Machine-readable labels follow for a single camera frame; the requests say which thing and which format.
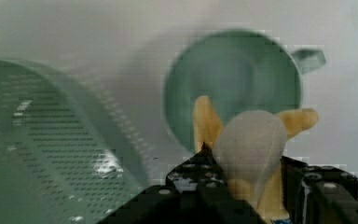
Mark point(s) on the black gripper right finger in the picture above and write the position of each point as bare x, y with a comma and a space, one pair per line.
319, 194

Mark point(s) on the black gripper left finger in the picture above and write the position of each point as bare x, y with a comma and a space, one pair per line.
194, 192

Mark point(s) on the peeled toy banana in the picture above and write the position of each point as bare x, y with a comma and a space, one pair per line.
249, 149

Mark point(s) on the green mug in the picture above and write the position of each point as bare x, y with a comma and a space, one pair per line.
239, 70

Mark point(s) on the green perforated colander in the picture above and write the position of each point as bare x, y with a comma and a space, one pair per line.
55, 167

